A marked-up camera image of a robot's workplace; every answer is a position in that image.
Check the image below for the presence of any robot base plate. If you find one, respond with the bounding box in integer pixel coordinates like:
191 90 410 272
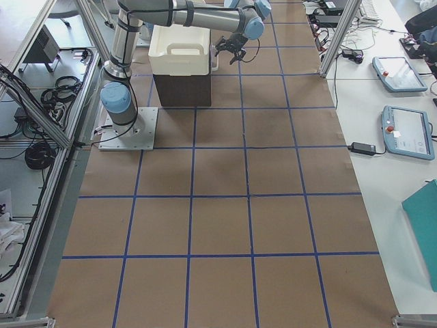
97 107 158 151

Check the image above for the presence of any lower teach pendant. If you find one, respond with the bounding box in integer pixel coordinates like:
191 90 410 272
381 105 435 161

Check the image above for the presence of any teach pendant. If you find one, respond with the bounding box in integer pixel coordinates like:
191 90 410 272
381 105 435 161
372 57 427 92

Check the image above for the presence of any grey control box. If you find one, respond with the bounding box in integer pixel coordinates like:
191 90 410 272
23 25 60 64

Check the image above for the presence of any white plastic tray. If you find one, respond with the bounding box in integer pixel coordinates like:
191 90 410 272
148 25 211 76

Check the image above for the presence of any aluminium frame rail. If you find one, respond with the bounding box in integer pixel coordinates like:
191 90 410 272
1 64 72 149

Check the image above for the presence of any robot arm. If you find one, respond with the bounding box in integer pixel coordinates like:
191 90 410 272
100 1 271 128

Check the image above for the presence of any aluminium frame post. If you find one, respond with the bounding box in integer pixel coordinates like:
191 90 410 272
319 0 361 78

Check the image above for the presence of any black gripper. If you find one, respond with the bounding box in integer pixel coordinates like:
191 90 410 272
215 33 246 65

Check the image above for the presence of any black power adapter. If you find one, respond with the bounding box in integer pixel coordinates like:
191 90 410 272
348 142 377 156

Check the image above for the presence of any coiled black cable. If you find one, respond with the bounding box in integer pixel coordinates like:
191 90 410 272
24 141 56 171

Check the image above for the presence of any upper teach pendant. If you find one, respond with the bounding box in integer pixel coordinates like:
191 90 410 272
372 57 427 92

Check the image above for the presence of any teal box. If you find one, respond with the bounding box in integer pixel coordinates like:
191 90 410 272
402 179 436 257

